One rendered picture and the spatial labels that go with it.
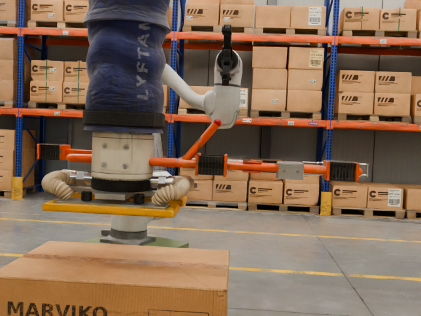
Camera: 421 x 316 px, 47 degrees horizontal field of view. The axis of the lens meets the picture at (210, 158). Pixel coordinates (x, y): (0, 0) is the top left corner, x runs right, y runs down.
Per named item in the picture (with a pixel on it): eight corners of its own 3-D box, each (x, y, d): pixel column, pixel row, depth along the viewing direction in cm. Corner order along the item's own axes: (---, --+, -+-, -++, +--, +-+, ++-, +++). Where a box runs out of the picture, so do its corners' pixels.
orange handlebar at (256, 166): (25, 162, 136) (25, 149, 136) (64, 157, 166) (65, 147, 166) (364, 179, 130) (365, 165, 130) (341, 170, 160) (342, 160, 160)
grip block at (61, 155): (36, 158, 161) (36, 143, 161) (46, 157, 170) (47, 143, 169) (61, 160, 161) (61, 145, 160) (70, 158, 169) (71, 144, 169)
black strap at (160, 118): (70, 123, 126) (70, 108, 126) (96, 125, 149) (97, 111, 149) (156, 127, 125) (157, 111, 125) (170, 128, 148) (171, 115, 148)
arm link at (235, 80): (244, 50, 181) (240, 86, 182) (244, 56, 197) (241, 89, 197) (215, 47, 182) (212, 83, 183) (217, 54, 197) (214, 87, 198)
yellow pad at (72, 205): (41, 210, 125) (41, 191, 124) (56, 205, 134) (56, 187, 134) (173, 218, 122) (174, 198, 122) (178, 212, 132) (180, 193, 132)
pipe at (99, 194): (44, 195, 126) (45, 173, 126) (77, 185, 151) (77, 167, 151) (175, 202, 124) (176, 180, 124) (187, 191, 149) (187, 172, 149)
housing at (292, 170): (277, 179, 131) (278, 162, 131) (275, 177, 138) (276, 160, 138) (303, 180, 131) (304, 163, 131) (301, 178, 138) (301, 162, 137)
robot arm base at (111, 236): (113, 232, 223) (114, 221, 223) (156, 240, 215) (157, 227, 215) (89, 240, 206) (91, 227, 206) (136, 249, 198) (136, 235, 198)
